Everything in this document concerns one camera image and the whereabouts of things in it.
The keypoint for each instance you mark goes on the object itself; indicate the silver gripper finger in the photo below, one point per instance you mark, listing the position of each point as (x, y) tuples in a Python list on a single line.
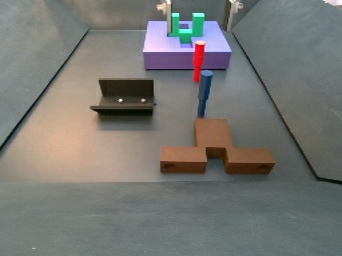
[(165, 7), (236, 7)]

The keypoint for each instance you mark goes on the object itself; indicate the brown T-shaped block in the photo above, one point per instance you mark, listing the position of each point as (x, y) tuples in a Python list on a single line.
[(214, 144)]

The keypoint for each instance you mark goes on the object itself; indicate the green U-shaped block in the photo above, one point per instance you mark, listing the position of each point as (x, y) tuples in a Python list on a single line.
[(186, 31)]

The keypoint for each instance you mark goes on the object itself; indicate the purple base block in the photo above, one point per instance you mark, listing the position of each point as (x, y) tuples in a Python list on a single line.
[(166, 54)]

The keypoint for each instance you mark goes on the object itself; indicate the red hexagonal peg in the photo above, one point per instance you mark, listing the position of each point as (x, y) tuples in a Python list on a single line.
[(198, 59)]

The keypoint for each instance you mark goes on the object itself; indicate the blue cylindrical peg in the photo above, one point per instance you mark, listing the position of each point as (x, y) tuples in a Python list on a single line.
[(205, 86)]

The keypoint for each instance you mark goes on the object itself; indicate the black angle bracket fixture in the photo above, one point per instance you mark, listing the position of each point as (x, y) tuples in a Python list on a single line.
[(126, 95)]

